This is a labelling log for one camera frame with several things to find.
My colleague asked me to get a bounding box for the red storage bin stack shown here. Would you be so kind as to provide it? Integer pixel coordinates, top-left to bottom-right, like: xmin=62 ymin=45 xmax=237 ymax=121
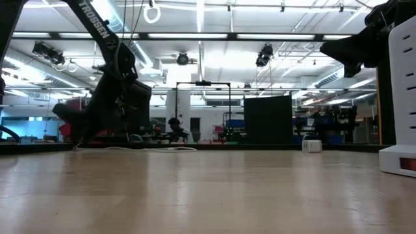
xmin=58 ymin=97 xmax=87 ymax=139

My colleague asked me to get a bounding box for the black curtain with yellow edge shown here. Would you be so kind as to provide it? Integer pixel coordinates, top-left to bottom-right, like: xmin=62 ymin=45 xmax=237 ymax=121
xmin=376 ymin=66 xmax=397 ymax=146

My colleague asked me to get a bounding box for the white USB charger cube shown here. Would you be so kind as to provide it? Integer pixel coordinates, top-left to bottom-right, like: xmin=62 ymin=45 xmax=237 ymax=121
xmin=302 ymin=139 xmax=323 ymax=153

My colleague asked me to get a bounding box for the person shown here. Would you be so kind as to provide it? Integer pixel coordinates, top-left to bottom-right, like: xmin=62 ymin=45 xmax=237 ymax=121
xmin=166 ymin=117 xmax=195 ymax=144

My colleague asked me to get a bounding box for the black gantry frame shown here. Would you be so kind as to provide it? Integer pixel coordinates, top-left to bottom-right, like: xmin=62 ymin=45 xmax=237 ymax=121
xmin=175 ymin=81 xmax=232 ymax=131

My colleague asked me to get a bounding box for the black hanging camera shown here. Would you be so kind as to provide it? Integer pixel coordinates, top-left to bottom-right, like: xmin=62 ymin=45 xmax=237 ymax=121
xmin=31 ymin=41 xmax=66 ymax=66
xmin=255 ymin=43 xmax=274 ymax=68
xmin=175 ymin=51 xmax=190 ymax=66

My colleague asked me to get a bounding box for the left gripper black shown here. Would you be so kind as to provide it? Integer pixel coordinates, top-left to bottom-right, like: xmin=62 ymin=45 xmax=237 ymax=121
xmin=53 ymin=60 xmax=144 ymax=146

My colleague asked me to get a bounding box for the white hanging cable ring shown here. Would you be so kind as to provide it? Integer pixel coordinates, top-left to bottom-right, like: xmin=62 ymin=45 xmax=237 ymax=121
xmin=143 ymin=2 xmax=162 ymax=25

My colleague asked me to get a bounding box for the black curved hose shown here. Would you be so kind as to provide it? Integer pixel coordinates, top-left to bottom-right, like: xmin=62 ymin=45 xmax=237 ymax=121
xmin=0 ymin=125 xmax=21 ymax=144

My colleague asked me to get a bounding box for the black overhead frame beam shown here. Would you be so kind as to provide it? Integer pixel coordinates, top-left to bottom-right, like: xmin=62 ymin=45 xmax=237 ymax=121
xmin=12 ymin=31 xmax=356 ymax=42

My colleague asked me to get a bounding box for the dark background robot station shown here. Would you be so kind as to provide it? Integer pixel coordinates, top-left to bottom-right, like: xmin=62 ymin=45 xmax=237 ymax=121
xmin=294 ymin=104 xmax=358 ymax=144

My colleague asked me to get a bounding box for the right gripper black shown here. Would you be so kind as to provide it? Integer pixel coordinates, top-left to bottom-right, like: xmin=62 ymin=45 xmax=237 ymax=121
xmin=320 ymin=27 xmax=391 ymax=78

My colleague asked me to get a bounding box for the white braided USB cable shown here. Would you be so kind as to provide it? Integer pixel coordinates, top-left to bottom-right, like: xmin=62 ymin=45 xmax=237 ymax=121
xmin=73 ymin=146 xmax=198 ymax=153

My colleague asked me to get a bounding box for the white power strip tower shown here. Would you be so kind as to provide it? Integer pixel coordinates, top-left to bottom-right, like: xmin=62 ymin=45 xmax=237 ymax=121
xmin=378 ymin=15 xmax=416 ymax=178

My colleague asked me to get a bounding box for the black standing panel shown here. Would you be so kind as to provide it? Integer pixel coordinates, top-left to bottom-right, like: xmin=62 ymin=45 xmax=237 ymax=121
xmin=243 ymin=95 xmax=293 ymax=145

